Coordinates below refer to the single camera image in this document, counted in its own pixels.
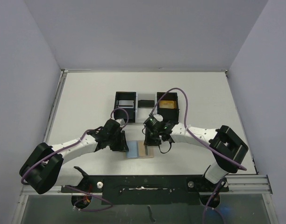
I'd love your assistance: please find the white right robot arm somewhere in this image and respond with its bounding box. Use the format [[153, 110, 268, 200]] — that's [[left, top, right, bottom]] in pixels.
[[143, 115, 249, 191]]

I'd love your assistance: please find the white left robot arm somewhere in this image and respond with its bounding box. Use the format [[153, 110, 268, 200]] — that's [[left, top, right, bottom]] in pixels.
[[19, 119, 129, 194]]

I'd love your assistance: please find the black card in tray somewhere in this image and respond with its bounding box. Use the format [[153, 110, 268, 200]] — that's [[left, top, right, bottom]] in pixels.
[[138, 100, 155, 108]]

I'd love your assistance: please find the silver card in tray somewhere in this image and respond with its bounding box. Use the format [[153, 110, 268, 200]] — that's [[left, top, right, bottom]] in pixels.
[[118, 100, 135, 109]]

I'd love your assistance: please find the black right tray compartment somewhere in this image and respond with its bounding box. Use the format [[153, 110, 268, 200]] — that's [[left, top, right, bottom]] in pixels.
[[157, 92, 179, 122]]

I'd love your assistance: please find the black tray compartment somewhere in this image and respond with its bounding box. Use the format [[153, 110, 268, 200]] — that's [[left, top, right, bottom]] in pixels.
[[114, 91, 136, 123], [157, 92, 179, 122]]

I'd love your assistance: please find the black left tray compartment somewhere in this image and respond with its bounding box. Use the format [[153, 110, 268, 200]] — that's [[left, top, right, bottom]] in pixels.
[[114, 91, 136, 123]]

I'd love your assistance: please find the white middle tray compartment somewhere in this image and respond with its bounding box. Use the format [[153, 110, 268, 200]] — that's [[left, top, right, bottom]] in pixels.
[[135, 92, 157, 124]]

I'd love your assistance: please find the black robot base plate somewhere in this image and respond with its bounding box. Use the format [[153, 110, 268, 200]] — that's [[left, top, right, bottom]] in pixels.
[[60, 175, 217, 205]]

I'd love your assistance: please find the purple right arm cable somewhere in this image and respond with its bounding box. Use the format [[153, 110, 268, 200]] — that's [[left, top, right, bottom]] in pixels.
[[150, 87, 248, 224]]

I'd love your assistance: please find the aluminium table edge rail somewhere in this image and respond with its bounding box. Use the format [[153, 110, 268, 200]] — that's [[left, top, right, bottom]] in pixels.
[[42, 69, 68, 142]]

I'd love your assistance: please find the front aluminium rail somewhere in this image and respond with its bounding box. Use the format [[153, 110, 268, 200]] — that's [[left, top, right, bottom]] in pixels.
[[20, 175, 272, 196]]

